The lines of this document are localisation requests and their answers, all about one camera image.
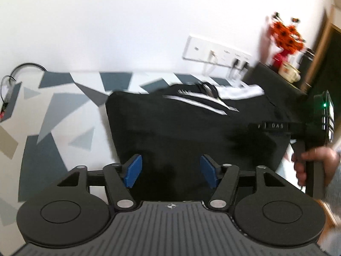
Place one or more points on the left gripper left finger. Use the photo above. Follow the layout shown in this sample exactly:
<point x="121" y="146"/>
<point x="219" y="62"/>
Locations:
<point x="119" y="179"/>

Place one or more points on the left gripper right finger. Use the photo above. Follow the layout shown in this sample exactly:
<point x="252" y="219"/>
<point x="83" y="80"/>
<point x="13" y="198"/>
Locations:
<point x="222" y="179"/>

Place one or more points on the black garment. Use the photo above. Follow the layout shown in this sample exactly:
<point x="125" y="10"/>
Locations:
<point x="172" y="128"/>

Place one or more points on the white wall socket panel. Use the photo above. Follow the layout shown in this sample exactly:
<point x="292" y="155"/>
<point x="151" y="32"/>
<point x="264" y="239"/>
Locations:
<point x="207" y="52"/>

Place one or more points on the person right hand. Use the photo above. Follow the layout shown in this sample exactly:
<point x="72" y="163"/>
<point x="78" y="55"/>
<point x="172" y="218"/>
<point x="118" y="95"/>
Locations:
<point x="314" y="154"/>

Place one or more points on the orange flower bouquet red vase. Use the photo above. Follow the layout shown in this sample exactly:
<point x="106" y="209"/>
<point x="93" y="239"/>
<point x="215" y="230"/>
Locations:
<point x="286" y="38"/>

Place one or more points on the white ceramic cup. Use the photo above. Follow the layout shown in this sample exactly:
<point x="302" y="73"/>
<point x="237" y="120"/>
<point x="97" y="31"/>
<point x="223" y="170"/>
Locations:
<point x="289" y="73"/>

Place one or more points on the geometric patterned table mat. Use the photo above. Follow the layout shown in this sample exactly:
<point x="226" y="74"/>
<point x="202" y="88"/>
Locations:
<point x="55" y="121"/>

